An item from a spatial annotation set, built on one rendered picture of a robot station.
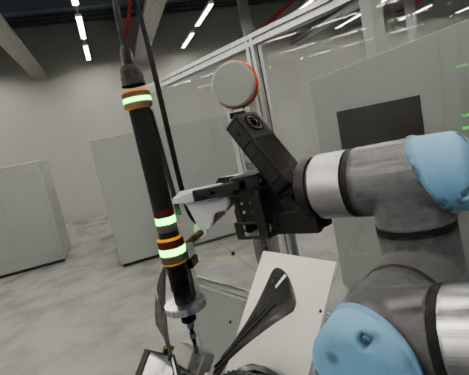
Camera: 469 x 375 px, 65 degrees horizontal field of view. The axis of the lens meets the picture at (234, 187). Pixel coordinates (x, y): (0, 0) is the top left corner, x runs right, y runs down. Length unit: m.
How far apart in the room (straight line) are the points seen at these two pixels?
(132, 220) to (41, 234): 2.24
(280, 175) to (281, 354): 0.65
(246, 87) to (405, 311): 1.05
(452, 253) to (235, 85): 0.98
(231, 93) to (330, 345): 1.07
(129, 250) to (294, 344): 5.35
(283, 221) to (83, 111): 12.40
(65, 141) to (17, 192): 5.24
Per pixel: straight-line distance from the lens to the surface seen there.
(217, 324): 2.09
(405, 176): 0.37
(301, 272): 1.02
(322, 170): 0.40
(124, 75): 0.61
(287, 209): 0.46
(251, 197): 0.46
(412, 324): 0.28
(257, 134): 0.46
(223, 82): 1.28
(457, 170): 0.36
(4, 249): 7.97
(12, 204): 7.81
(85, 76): 12.95
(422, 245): 0.38
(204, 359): 1.14
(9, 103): 13.09
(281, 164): 0.45
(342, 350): 0.28
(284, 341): 1.01
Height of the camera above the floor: 1.72
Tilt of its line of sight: 8 degrees down
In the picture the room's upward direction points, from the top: 12 degrees counter-clockwise
